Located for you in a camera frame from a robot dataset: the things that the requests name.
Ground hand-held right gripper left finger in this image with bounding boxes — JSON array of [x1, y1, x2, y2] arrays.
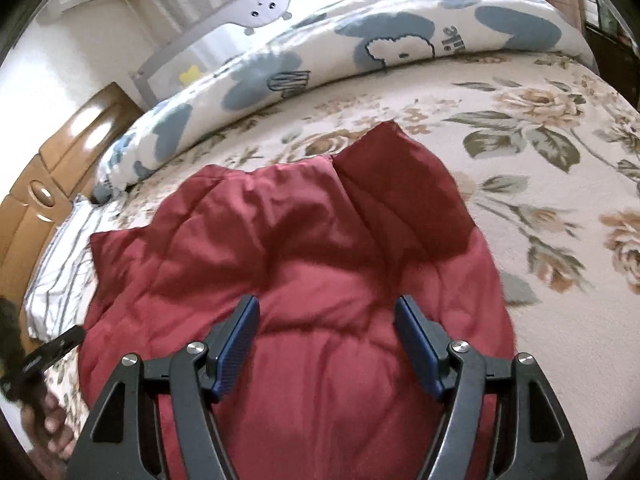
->
[[65, 294, 261, 480]]

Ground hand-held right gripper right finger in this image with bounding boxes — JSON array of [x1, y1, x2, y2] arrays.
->
[[394, 294, 588, 480]]

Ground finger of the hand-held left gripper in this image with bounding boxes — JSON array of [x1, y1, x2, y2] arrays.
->
[[20, 326, 85, 378]]

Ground red quilted jacket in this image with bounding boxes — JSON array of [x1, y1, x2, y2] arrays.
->
[[77, 121, 517, 480]]

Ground person's left hand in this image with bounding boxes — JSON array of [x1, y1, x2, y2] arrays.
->
[[22, 392, 76, 461]]

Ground striped pillow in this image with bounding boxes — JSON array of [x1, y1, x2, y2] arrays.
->
[[25, 195, 131, 341]]

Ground wooden headboard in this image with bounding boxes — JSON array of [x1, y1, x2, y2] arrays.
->
[[0, 82, 146, 281]]

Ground floral bedspread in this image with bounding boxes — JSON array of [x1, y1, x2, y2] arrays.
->
[[45, 52, 640, 471]]

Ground blue flower print duvet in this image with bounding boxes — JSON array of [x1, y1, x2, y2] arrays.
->
[[95, 0, 593, 201]]

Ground dark wooden cabinet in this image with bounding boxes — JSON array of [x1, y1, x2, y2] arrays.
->
[[570, 0, 636, 61]]

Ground grey bed guard rail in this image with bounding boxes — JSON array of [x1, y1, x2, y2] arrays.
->
[[132, 0, 431, 93]]

